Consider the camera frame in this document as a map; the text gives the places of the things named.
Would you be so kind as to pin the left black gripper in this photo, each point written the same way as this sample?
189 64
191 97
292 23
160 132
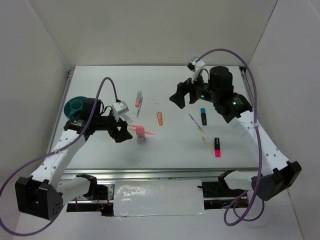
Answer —
122 135

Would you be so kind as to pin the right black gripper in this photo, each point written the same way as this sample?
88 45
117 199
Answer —
183 88

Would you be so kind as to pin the pink capped bottle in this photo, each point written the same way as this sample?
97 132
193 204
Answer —
140 134

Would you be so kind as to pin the blue capped black highlighter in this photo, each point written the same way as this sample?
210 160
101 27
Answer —
203 116

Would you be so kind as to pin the orange grey highlighter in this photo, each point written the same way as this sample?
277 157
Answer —
138 99

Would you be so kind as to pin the teal round organizer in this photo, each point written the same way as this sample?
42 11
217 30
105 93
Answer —
73 105

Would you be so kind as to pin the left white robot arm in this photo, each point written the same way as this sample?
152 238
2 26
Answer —
42 194

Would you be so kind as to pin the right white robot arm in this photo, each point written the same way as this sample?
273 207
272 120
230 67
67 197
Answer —
277 172

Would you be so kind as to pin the blue white pen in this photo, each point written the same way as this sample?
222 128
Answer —
139 107

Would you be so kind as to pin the orange clear cap highlighter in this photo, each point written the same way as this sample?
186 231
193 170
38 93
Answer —
159 116

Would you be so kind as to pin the yellow clear pen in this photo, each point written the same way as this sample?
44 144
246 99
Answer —
201 132

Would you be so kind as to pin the pink capped black highlighter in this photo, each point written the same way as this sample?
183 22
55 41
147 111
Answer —
217 147

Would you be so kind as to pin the white front panel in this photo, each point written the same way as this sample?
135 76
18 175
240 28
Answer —
158 198

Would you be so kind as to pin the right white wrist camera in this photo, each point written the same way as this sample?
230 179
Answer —
195 66

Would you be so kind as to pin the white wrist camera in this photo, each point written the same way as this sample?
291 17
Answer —
195 66
120 110

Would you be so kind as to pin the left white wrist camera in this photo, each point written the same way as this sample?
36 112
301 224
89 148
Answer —
120 110

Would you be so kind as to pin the aluminium front rail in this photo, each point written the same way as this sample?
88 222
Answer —
146 173

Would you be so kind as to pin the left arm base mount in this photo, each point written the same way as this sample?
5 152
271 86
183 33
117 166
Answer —
100 193

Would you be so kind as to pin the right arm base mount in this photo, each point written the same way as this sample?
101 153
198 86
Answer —
217 194

